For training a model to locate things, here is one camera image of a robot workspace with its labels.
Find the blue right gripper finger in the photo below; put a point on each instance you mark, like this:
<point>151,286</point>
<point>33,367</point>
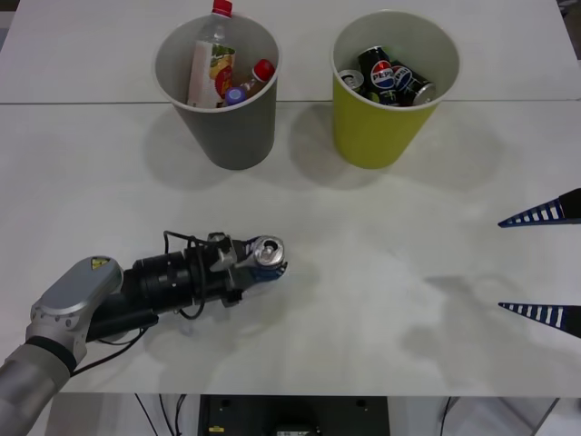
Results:
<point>551,314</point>
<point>549,211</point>

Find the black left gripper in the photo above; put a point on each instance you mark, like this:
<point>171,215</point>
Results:
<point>213,282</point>

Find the blue drink can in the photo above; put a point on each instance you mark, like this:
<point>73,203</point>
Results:
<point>270,251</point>

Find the black robot base box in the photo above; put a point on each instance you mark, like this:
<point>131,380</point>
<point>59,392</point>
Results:
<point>295,415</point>

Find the silver-grey and black left arm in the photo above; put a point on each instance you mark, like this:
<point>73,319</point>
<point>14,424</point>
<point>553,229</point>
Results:
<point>77,290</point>

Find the grey plastic waste bin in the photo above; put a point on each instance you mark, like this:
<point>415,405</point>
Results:
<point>240,136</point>

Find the bottle with purple cap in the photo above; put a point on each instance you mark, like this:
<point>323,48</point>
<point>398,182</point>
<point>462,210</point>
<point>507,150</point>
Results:
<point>235,96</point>

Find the yellow-green plastic waste bin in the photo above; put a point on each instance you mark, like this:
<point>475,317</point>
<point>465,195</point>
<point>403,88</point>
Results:
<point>372,136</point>

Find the small amber bottle red cap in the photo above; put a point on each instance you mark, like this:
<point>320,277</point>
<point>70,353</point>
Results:
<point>263,69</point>

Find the large clear bottle red cap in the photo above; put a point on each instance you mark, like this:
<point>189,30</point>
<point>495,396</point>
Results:
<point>206,72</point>

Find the dark can green print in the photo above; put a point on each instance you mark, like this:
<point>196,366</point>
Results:
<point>386,97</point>

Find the silver-topped drink can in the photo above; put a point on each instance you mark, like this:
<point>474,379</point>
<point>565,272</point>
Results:
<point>351,78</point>

